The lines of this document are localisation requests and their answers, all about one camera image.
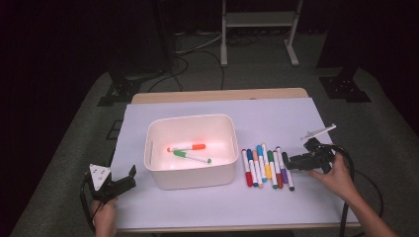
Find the yellow marker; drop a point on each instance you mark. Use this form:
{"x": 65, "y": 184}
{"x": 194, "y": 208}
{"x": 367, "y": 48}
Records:
{"x": 268, "y": 172}

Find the white plastic bin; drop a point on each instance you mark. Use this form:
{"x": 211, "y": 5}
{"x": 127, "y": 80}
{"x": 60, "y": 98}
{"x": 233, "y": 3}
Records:
{"x": 191, "y": 179}

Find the peach marker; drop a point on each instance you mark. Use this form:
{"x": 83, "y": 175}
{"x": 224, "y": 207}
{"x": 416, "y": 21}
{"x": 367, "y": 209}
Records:
{"x": 258, "y": 171}

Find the light purple table mat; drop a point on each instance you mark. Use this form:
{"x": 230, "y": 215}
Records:
{"x": 280, "y": 118}

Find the orange marker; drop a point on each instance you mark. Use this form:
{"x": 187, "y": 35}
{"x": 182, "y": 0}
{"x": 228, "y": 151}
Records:
{"x": 198, "y": 146}

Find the purple marker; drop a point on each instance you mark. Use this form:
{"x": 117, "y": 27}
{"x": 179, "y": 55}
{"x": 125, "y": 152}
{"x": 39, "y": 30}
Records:
{"x": 284, "y": 176}

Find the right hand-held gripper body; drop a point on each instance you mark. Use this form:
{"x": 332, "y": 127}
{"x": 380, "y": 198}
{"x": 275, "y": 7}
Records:
{"x": 318, "y": 158}

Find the black marker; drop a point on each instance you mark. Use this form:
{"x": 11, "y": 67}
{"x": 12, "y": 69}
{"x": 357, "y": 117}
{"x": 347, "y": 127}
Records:
{"x": 290, "y": 181}

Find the white metal stand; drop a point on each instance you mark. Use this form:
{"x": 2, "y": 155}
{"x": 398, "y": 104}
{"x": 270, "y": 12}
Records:
{"x": 260, "y": 19}

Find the wooden table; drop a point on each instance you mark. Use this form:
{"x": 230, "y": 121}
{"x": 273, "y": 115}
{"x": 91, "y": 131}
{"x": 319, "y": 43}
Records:
{"x": 217, "y": 95}

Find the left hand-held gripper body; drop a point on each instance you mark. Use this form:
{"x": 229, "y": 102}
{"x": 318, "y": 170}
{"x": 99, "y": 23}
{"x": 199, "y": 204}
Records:
{"x": 103, "y": 191}

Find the light blue marker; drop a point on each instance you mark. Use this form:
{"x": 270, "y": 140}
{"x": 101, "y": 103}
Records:
{"x": 260, "y": 150}

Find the light green marker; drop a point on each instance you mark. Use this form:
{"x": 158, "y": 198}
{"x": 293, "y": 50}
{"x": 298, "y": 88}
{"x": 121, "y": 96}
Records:
{"x": 179, "y": 153}

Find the dark floor hatch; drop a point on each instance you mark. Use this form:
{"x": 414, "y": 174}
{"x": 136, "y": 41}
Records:
{"x": 114, "y": 130}

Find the black stand base plate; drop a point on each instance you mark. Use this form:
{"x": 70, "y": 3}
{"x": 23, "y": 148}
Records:
{"x": 344, "y": 89}

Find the person's right hand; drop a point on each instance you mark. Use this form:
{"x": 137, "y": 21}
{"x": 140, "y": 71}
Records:
{"x": 336, "y": 182}

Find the brown marker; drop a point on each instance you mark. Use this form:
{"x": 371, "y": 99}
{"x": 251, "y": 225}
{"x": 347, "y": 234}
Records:
{"x": 279, "y": 181}

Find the red marker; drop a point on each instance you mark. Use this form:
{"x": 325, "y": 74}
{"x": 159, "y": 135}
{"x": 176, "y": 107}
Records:
{"x": 249, "y": 179}

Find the person's left hand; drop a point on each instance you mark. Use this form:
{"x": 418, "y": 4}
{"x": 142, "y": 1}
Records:
{"x": 104, "y": 217}

